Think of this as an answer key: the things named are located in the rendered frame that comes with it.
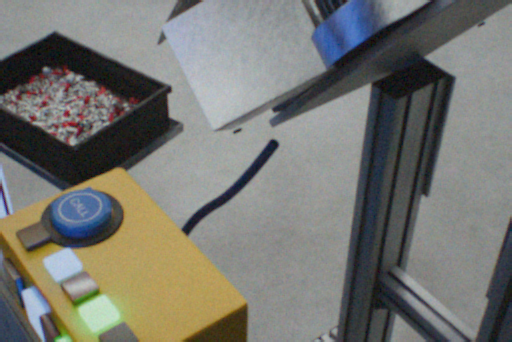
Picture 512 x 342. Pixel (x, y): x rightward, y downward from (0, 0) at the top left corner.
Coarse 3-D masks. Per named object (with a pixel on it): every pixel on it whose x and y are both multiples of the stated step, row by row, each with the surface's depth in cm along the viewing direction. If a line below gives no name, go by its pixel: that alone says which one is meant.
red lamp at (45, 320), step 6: (42, 318) 48; (48, 318) 48; (42, 324) 48; (48, 324) 47; (54, 324) 47; (42, 330) 48; (48, 330) 47; (54, 330) 47; (48, 336) 47; (54, 336) 47; (60, 336) 47
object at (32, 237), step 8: (40, 224) 51; (16, 232) 50; (24, 232) 50; (32, 232) 50; (40, 232) 50; (48, 232) 50; (24, 240) 50; (32, 240) 50; (40, 240) 50; (48, 240) 50; (32, 248) 50
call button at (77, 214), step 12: (72, 192) 53; (84, 192) 53; (96, 192) 53; (60, 204) 52; (72, 204) 52; (84, 204) 52; (96, 204) 52; (108, 204) 52; (60, 216) 51; (72, 216) 51; (84, 216) 51; (96, 216) 51; (108, 216) 51; (60, 228) 50; (72, 228) 50; (84, 228) 50; (96, 228) 51
